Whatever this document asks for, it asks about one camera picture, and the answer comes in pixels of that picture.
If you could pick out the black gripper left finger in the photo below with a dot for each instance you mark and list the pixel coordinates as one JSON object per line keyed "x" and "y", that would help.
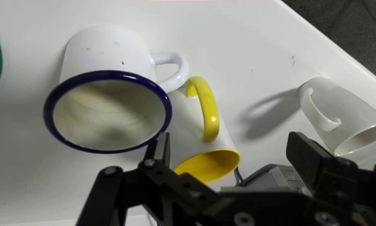
{"x": 125, "y": 192}

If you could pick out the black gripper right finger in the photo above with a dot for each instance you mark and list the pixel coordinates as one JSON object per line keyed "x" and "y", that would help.
{"x": 321, "y": 167}

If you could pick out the yellow cup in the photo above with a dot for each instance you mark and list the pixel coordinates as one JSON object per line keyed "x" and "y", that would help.
{"x": 188, "y": 125}

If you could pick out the plain white mug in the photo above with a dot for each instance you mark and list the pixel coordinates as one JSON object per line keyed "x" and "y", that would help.
{"x": 351, "y": 108}

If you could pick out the white enamel mug blue rim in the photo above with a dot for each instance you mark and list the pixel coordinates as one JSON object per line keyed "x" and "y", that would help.
{"x": 107, "y": 50}

